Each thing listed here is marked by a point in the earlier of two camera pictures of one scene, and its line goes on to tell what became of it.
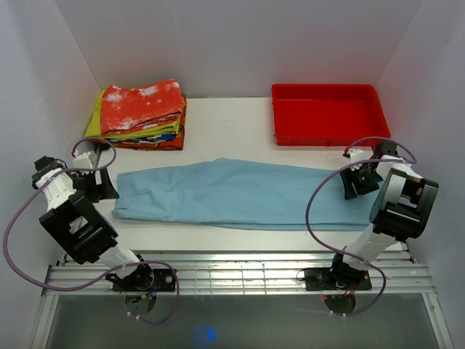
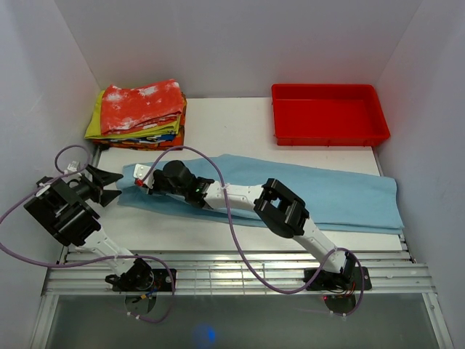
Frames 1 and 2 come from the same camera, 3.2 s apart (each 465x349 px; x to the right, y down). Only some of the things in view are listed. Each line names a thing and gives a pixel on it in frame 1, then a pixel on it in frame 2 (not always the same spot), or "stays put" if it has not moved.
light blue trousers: x=239 y=193 stays put
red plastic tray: x=326 y=115 stays put
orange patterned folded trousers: x=167 y=142 stays put
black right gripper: x=349 y=193 → x=155 y=188
